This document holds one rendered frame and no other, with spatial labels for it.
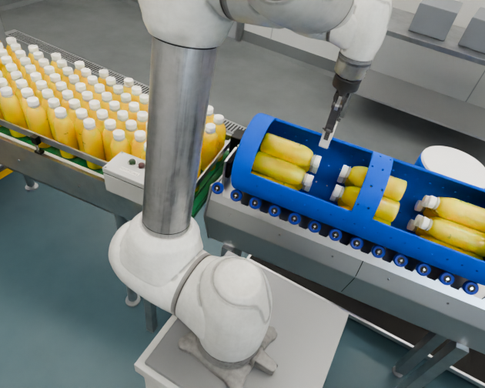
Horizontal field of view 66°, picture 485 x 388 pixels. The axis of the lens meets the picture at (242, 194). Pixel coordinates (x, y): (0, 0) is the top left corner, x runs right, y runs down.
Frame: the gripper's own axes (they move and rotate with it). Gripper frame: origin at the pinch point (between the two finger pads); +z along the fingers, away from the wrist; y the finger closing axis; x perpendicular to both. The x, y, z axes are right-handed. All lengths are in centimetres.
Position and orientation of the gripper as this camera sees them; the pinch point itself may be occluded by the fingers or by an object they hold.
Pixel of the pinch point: (327, 134)
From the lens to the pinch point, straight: 121.3
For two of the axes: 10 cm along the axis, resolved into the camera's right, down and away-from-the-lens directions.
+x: -9.1, -3.6, 2.0
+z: -1.3, 7.1, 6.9
